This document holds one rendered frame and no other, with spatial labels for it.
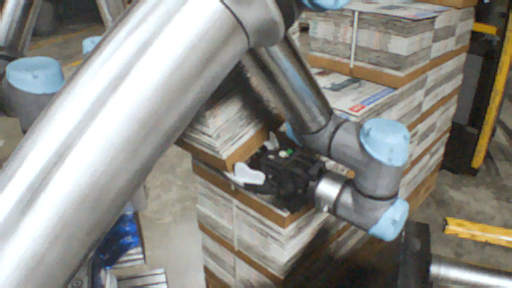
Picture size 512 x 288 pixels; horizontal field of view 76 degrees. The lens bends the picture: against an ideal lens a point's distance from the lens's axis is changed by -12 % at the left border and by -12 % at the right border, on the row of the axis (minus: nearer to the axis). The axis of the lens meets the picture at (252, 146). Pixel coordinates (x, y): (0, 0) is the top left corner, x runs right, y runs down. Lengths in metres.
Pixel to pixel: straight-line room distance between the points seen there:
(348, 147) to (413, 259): 0.21
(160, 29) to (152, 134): 0.06
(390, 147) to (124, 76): 0.41
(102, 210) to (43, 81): 0.58
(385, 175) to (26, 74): 0.68
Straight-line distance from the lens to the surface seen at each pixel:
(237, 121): 0.74
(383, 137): 0.55
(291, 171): 0.68
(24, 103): 0.82
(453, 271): 0.66
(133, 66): 0.23
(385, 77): 1.28
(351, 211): 0.63
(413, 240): 0.68
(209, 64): 0.24
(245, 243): 1.11
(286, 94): 0.52
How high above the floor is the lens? 1.23
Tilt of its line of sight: 29 degrees down
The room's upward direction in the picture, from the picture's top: straight up
